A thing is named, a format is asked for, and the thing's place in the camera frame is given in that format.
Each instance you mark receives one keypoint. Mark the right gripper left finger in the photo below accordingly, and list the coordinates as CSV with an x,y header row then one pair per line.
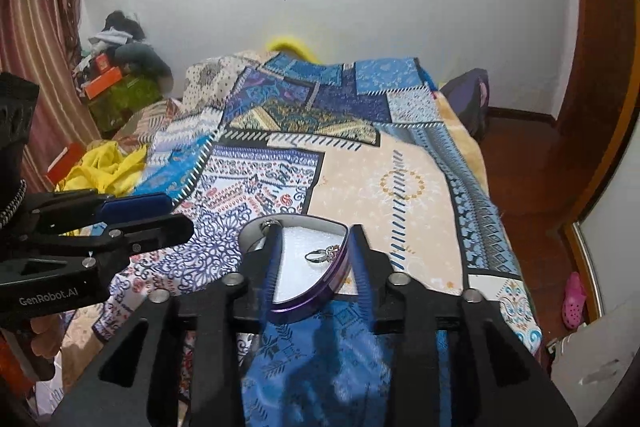
x,y
134,380

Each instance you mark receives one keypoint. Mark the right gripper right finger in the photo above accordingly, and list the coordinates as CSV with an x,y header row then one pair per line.
x,y
456,361

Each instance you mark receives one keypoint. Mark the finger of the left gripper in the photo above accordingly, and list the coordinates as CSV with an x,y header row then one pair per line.
x,y
142,236
134,208

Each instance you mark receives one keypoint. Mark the purple heart-shaped tin box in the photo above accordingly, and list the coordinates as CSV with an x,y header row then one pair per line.
x,y
311,258

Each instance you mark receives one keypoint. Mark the person's left hand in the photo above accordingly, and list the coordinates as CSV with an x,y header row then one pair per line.
x,y
48,335

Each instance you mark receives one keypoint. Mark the yellow cloth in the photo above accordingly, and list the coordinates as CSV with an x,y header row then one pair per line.
x,y
106,168

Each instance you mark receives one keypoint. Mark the striped orange cloth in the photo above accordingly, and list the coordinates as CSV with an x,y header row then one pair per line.
x,y
142,126

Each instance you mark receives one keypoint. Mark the pink slipper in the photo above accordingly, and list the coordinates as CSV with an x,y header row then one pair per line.
x,y
573,306

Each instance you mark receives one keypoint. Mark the orange box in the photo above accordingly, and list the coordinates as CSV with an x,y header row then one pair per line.
x,y
103,82

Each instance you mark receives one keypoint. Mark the clothes pile on stand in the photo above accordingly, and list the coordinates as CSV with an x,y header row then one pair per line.
x,y
146,77

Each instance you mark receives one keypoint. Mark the striped brown curtain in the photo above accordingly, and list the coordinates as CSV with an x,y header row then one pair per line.
x,y
40,43

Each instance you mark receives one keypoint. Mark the yellow pillow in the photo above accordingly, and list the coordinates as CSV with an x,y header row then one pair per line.
x,y
293,46

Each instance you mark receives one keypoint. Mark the blue patchwork bed blanket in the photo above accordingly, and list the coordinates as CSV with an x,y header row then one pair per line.
x,y
352,143

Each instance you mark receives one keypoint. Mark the wooden wardrobe with white doors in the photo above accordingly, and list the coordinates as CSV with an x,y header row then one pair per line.
x,y
606,232

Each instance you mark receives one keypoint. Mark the dark blue bag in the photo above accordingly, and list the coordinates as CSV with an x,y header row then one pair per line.
x,y
468,96

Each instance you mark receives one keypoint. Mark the brown wooden door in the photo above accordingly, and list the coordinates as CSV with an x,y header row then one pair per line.
x,y
600,104

